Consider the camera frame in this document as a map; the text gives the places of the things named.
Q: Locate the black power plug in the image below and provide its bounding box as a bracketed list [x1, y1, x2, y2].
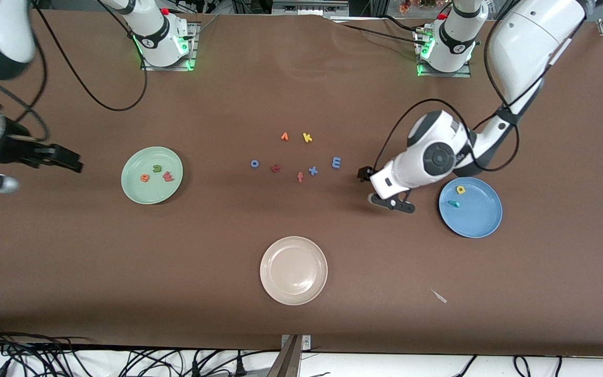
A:
[231, 350, 250, 377]
[189, 350, 213, 377]

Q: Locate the grey metal camera post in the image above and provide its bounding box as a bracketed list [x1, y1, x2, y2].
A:
[266, 334, 312, 377]

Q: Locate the long black right arm cable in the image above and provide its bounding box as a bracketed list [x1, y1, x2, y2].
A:
[32, 0, 149, 112]

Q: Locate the thin grey cable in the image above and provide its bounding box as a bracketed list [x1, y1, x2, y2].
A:
[193, 15, 220, 40]

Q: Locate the blue plate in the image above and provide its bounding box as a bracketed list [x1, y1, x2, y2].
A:
[438, 176, 503, 239]

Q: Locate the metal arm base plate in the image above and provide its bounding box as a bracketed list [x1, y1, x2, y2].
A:
[140, 21, 198, 72]
[416, 29, 472, 79]

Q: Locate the orange background object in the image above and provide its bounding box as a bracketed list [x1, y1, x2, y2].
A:
[398, 0, 438, 14]

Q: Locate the grey metal frame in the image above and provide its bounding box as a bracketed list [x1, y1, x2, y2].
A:
[272, 0, 350, 17]

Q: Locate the brown table cover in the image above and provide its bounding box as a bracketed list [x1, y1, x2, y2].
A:
[0, 8, 603, 358]

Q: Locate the light green plate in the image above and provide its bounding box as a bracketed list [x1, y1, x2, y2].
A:
[121, 146, 184, 205]

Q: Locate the black table cable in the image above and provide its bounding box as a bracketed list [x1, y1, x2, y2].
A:
[339, 23, 422, 46]
[377, 15, 428, 33]

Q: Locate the black floor cable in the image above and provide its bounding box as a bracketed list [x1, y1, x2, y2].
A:
[451, 355, 479, 377]

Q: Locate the beige plate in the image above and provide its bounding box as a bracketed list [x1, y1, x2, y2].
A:
[260, 236, 328, 306]

